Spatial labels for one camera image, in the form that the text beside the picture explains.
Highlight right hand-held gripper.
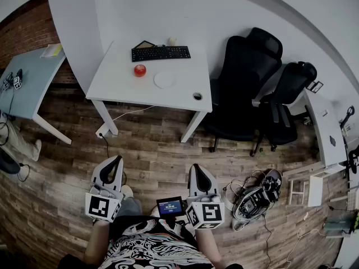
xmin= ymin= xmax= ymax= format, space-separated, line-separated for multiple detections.
xmin=185 ymin=163 xmax=225 ymax=230

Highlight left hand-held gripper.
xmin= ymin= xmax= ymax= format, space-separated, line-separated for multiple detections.
xmin=85 ymin=155 xmax=126 ymax=223

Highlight white round plate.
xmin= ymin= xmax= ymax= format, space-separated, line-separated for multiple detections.
xmin=153 ymin=71 xmax=178 ymax=90

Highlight person's right forearm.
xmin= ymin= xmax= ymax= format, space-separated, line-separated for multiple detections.
xmin=195 ymin=228 xmax=223 ymax=269

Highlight person's left forearm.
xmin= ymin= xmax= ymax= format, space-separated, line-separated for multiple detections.
xmin=83 ymin=220 xmax=111 ymax=269

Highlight person's gray trousers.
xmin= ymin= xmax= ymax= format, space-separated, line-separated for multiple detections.
xmin=116 ymin=184 xmax=144 ymax=221

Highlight small black screen device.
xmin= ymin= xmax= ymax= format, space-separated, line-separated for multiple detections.
xmin=156 ymin=196 xmax=185 ymax=218

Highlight person's black patterned shirt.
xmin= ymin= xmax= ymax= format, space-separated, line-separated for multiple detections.
xmin=58 ymin=214 xmax=245 ymax=269

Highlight white flat board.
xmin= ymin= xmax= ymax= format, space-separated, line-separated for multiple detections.
xmin=307 ymin=175 xmax=324 ymax=207

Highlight large black office chair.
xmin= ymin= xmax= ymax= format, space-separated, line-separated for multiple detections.
xmin=203 ymin=26 xmax=283 ymax=153

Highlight spare hand-held gripper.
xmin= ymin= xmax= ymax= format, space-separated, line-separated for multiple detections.
xmin=1 ymin=72 xmax=13 ymax=91
xmin=12 ymin=68 xmax=24 ymax=90

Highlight black computer keyboard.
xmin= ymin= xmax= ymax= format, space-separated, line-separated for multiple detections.
xmin=131 ymin=45 xmax=192 ymax=63

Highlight small black office chair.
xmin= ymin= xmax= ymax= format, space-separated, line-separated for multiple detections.
xmin=250 ymin=61 xmax=317 ymax=157

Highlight stack of papers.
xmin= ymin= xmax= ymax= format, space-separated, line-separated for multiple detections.
xmin=40 ymin=43 xmax=63 ymax=59

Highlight white power cable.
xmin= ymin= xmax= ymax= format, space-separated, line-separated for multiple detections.
xmin=112 ymin=105 xmax=155 ymax=122

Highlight black flat camera device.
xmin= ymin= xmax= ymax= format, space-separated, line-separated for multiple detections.
xmin=262 ymin=169 xmax=283 ymax=203

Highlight white wooden stool frame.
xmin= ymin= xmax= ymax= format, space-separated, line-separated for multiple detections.
xmin=287 ymin=177 xmax=309 ymax=206

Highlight black picture frame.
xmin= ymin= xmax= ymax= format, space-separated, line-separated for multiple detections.
xmin=132 ymin=40 xmax=155 ymax=50

